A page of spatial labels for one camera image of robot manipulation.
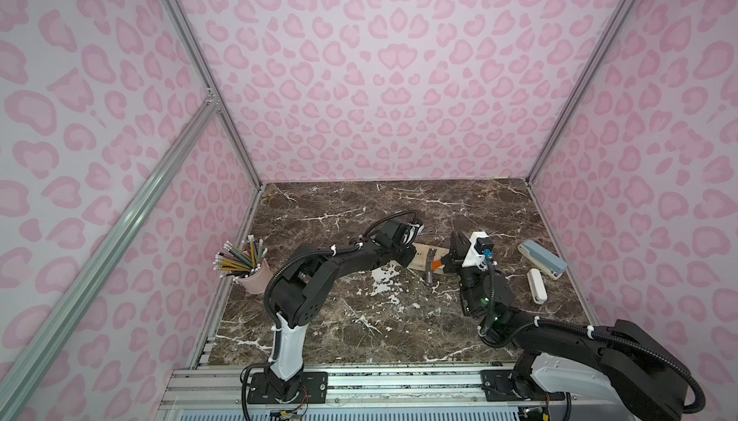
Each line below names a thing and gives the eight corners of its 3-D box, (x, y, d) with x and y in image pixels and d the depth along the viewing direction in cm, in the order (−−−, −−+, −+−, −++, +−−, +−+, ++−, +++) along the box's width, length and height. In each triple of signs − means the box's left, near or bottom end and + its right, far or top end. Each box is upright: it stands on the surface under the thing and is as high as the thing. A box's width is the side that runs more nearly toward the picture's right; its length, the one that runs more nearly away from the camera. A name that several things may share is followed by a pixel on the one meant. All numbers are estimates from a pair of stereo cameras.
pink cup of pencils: (234, 294, 93) (210, 270, 80) (245, 262, 100) (224, 235, 87) (275, 294, 93) (258, 269, 80) (283, 262, 100) (268, 234, 87)
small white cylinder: (534, 303, 89) (539, 299, 86) (526, 273, 96) (530, 268, 93) (543, 304, 89) (549, 299, 86) (534, 274, 96) (539, 268, 93)
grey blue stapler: (554, 281, 94) (563, 273, 89) (516, 250, 101) (522, 241, 97) (561, 274, 95) (570, 266, 91) (523, 244, 103) (530, 235, 98)
